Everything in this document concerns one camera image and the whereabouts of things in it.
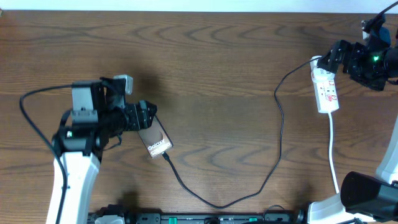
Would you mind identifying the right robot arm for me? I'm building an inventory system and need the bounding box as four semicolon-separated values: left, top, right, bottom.
307;40;397;223

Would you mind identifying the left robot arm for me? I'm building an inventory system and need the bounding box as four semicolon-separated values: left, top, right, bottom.
46;75;157;223

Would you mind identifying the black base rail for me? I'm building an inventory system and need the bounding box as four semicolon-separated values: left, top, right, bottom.
86;211;307;224

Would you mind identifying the black charging cable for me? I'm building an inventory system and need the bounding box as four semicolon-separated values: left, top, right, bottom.
161;57;323;209

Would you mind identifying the white USB charger adapter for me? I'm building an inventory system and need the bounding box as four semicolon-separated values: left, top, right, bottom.
310;55;335;83

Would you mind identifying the white power strip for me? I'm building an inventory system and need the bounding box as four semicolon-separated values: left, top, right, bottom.
309;55;340;114

